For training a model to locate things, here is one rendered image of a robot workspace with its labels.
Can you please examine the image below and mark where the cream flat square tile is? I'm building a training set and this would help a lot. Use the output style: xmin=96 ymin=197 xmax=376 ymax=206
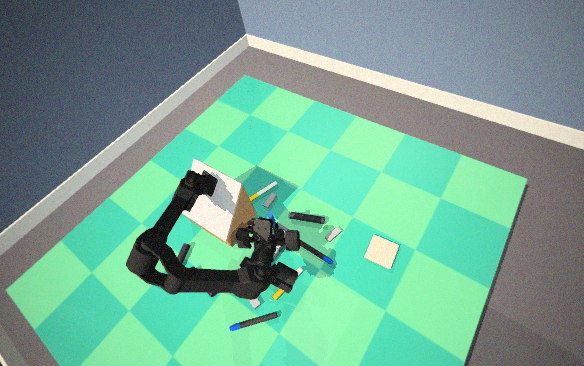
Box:
xmin=364 ymin=235 xmax=399 ymax=269

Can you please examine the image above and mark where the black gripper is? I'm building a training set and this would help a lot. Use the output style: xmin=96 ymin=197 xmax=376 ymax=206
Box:
xmin=236 ymin=222 xmax=300 ymax=256

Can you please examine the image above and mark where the white stylus with yellow tip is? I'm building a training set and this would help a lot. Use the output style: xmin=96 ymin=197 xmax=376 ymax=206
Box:
xmin=249 ymin=181 xmax=277 ymax=201
xmin=272 ymin=267 xmax=303 ymax=300

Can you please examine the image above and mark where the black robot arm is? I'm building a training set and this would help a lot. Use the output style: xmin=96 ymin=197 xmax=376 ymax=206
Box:
xmin=126 ymin=170 xmax=298 ymax=300

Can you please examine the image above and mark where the grey keyboard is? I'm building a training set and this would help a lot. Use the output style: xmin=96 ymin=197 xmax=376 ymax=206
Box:
xmin=272 ymin=222 xmax=290 ymax=261

